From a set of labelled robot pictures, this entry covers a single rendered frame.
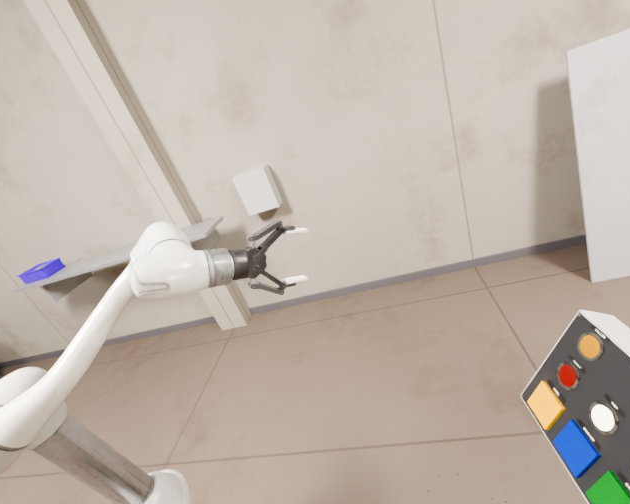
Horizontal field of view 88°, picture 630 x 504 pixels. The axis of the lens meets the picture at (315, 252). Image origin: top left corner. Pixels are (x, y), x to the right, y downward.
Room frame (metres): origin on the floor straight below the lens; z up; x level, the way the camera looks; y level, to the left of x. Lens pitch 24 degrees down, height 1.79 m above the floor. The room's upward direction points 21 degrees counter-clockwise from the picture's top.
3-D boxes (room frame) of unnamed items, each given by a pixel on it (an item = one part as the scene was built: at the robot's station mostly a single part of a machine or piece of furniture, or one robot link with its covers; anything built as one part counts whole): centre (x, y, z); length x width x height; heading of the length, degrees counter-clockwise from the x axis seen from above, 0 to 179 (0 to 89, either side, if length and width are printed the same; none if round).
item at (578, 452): (0.36, -0.35, 1.01); 0.07 x 0.05 x 0.07; 169
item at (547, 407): (0.46, -0.37, 1.01); 0.07 x 0.05 x 0.07; 169
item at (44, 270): (3.10, 2.46, 1.22); 0.31 x 0.22 x 0.10; 73
